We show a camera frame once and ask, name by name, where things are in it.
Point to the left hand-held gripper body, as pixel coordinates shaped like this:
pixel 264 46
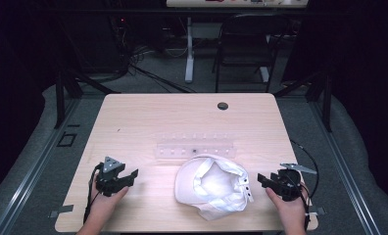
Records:
pixel 109 178

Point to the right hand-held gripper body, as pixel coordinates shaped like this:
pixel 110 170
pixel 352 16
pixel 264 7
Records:
pixel 288 184

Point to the white baseball cap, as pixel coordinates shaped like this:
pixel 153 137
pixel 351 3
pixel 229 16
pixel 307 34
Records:
pixel 211 186

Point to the person's right hand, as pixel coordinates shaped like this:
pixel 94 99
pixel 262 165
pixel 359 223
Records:
pixel 288 210

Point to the person's left hand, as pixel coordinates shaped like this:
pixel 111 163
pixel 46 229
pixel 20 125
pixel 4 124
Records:
pixel 105 204

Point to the grey tape strip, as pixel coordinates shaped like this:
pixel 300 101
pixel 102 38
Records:
pixel 317 211
pixel 61 210

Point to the clear acrylic rack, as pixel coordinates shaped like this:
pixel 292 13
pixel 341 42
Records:
pixel 195 148

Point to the black metal stand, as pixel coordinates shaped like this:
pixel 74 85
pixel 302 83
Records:
pixel 327 101
pixel 60 98

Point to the white desk leg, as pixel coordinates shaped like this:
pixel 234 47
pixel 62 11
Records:
pixel 189 58

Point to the black chair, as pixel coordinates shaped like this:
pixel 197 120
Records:
pixel 247 49

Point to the white background desk top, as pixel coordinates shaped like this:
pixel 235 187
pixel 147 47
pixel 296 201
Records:
pixel 234 3

